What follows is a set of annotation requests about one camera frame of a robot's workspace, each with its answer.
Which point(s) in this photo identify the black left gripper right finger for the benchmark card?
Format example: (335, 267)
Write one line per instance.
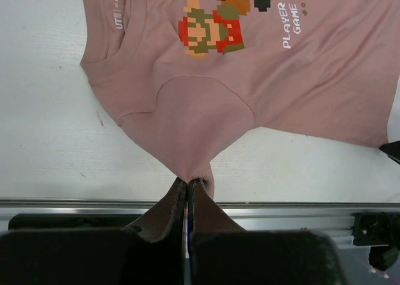
(222, 252)

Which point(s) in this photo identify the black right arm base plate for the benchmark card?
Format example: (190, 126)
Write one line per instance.
(376, 229)

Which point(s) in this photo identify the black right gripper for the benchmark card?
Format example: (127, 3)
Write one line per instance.
(392, 150)

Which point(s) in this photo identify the dusty pink printed t-shirt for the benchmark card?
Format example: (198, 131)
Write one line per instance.
(184, 79)

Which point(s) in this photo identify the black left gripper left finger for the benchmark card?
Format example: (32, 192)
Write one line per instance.
(98, 249)

